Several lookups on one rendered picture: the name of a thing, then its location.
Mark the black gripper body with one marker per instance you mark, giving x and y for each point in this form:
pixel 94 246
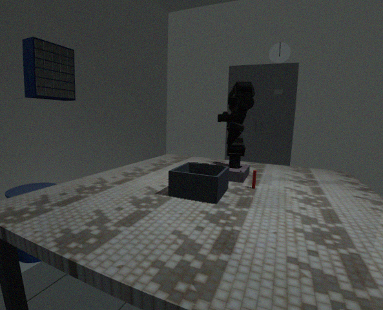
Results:
pixel 238 118

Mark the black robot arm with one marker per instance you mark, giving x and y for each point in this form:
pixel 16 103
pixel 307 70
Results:
pixel 241 100

